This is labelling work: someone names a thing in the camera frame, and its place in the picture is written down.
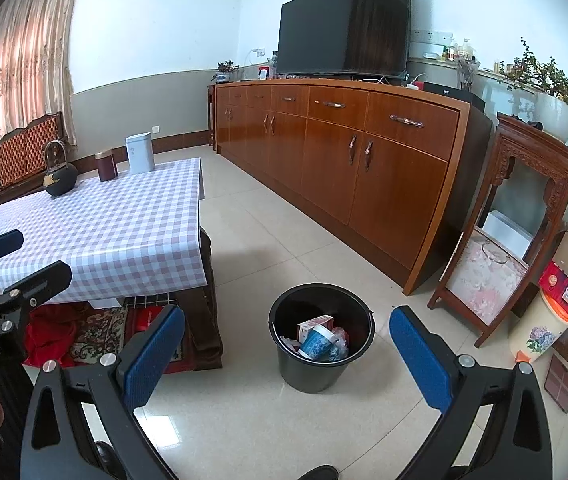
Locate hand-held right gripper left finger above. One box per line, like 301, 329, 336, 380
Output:
20, 304, 187, 480

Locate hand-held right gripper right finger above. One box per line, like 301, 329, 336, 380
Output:
388, 305, 554, 480

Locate clear plastic bag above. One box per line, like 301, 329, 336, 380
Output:
331, 327, 351, 361

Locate white paper cup blue print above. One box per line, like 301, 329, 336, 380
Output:
298, 324, 341, 361

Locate pink white carton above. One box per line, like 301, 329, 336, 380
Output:
297, 314, 336, 343

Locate black plastic bucket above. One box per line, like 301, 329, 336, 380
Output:
268, 283, 375, 394

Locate red cloth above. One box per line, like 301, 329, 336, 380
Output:
24, 305, 80, 367

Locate patterned red rug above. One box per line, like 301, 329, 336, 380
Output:
24, 305, 185, 373

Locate dark wooden table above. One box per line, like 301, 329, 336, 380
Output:
179, 227, 225, 361

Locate black iron teapot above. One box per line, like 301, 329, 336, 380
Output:
43, 141, 79, 197

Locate purple checkered tablecloth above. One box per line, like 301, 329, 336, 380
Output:
0, 157, 205, 306

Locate carved wooden bench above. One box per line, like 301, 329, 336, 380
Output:
0, 112, 65, 211

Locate black shoe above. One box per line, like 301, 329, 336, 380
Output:
296, 465, 339, 480
95, 441, 125, 480

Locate cream floral plastic bin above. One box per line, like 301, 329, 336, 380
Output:
508, 290, 568, 365

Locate maroon canister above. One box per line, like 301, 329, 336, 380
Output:
95, 150, 117, 182

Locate brown tile sample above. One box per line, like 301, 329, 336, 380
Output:
544, 352, 568, 413

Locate white board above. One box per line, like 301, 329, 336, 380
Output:
482, 209, 534, 256

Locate white rectangular tin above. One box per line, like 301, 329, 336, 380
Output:
125, 132, 155, 175

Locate long wooden sideboard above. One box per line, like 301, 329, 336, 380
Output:
212, 79, 493, 296

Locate beige patterned curtain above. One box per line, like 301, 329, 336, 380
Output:
0, 0, 82, 148

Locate carved wooden stand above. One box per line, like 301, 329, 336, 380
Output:
428, 112, 568, 348

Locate black set-top box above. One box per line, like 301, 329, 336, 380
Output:
423, 81, 487, 111

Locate small potted plant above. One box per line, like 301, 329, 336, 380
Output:
211, 60, 239, 83

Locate white plant pot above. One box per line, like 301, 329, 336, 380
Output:
534, 91, 568, 141

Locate glass vase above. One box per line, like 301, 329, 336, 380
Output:
456, 57, 479, 92

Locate group of small bottles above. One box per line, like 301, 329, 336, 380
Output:
441, 37, 477, 62

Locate large leafy plant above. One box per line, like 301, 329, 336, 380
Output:
498, 37, 568, 121

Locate black flat television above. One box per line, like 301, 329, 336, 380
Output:
278, 0, 412, 80

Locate white wall socket row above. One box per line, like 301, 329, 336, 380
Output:
411, 30, 453, 45

